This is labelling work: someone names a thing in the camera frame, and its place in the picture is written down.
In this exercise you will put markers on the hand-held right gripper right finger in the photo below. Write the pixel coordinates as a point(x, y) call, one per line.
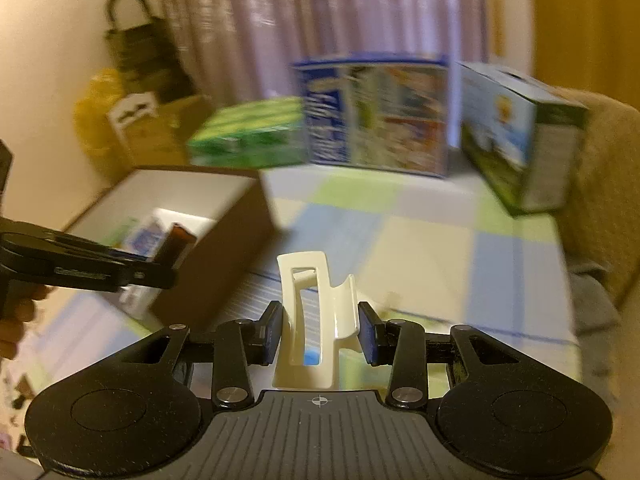
point(367, 332)

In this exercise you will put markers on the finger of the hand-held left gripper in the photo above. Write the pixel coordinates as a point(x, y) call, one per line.
point(110, 256)
point(140, 278)

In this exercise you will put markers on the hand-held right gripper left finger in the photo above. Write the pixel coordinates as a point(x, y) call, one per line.
point(272, 332)

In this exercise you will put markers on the small green box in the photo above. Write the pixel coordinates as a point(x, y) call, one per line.
point(120, 232)

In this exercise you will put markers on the white hair claw clip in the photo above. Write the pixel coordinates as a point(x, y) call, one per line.
point(300, 320)

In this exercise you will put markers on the small dark blue box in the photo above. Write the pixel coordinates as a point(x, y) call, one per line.
point(145, 237)

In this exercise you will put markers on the small brown object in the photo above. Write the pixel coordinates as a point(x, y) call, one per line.
point(175, 242)

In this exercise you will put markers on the brown cardboard box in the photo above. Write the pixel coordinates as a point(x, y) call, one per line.
point(225, 240)

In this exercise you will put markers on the person's left hand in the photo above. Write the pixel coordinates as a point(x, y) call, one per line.
point(17, 315)

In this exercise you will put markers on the checked tablecloth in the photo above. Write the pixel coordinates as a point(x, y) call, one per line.
point(425, 260)

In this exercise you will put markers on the tan shipping carton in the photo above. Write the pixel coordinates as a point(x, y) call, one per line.
point(155, 130)

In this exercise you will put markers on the yellow plastic bag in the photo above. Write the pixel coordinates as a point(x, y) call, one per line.
point(95, 120)

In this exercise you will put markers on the green drink carton pack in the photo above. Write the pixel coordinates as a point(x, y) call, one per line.
point(245, 135)

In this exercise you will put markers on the black bag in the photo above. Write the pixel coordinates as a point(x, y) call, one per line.
point(145, 60)

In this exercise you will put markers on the blue milk carton case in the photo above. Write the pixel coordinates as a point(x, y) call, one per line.
point(375, 115)

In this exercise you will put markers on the green cow milk case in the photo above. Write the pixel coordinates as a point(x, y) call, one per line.
point(515, 140)

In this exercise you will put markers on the quilted beige chair cover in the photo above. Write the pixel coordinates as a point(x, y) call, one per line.
point(600, 185)

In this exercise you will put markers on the pink sheer curtain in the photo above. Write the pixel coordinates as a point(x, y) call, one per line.
point(300, 10)

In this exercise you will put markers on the wooden door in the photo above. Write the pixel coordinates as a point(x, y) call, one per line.
point(585, 20)

